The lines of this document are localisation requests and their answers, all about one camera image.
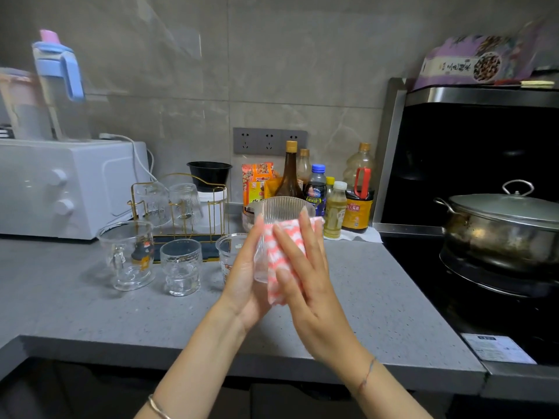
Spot cartoon cat print glass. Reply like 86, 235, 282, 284
215, 233, 247, 282

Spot thin string bracelet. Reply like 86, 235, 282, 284
356, 356, 377, 396

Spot dark bottle blue cap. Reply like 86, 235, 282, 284
304, 164, 327, 218

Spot short textured glass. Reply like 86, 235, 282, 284
160, 239, 203, 297

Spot small ribbed clear glass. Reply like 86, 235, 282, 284
253, 196, 316, 284

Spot black plastic bowl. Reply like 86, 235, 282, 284
186, 161, 232, 193

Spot gold wire cup rack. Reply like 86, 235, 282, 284
128, 173, 229, 263

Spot purple food packet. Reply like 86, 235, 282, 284
412, 21, 551, 91

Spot penguin print glass mug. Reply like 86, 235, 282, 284
97, 220, 156, 292

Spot orange seasoning packet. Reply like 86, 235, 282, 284
242, 162, 275, 207

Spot white power cable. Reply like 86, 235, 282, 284
99, 133, 158, 182

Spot white label sticker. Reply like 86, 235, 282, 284
461, 332, 537, 366

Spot person's left hand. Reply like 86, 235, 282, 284
218, 213, 273, 333

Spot person's left forearm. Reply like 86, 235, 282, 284
134, 300, 250, 419

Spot yellow liquid bottle white cap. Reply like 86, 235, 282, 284
323, 181, 348, 239

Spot stainless steel pot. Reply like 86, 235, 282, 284
434, 197, 559, 275

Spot steel pot lid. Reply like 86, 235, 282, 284
448, 180, 559, 232

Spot pink striped cloth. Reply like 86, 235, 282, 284
263, 216, 325, 307

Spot grey wall socket panel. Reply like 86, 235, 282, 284
232, 127, 308, 157

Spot clear container pink lid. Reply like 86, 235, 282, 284
0, 67, 54, 141

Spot embossed ribbed clear glass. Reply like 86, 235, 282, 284
169, 183, 203, 230

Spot person's right hand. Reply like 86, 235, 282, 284
271, 207, 377, 388

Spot clear jug blue lid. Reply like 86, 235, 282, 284
33, 30, 91, 140

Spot tall ribbed clear glass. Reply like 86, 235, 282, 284
130, 182, 171, 228

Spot clear bottle brown cap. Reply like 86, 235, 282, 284
296, 148, 312, 186

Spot white microwave oven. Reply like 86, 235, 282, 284
0, 139, 150, 240

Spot large bottle red handle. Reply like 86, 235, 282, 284
341, 143, 376, 234

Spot dark brown glass bottle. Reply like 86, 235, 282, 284
274, 140, 305, 200

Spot clear round condiment tray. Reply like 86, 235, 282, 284
241, 204, 263, 234

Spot white paper towel sheet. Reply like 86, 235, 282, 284
325, 226, 383, 244

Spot silver bracelet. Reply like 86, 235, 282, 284
147, 395, 174, 419

